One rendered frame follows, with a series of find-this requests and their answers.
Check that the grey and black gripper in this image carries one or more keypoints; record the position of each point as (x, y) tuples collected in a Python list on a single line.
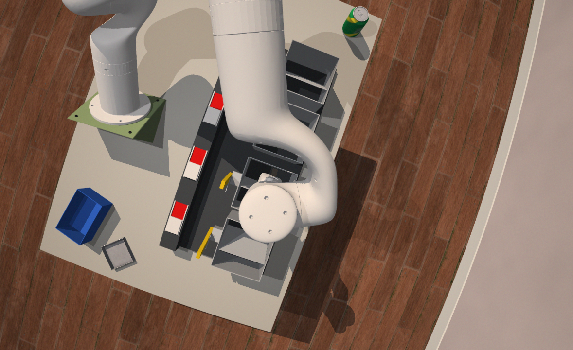
[(273, 174)]

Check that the green drink can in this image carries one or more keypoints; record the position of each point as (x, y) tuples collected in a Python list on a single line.
[(355, 22)]

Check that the blue open bin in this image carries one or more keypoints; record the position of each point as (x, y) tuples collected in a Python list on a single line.
[(83, 215)]

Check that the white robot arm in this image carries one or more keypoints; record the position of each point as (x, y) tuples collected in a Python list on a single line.
[(250, 52)]

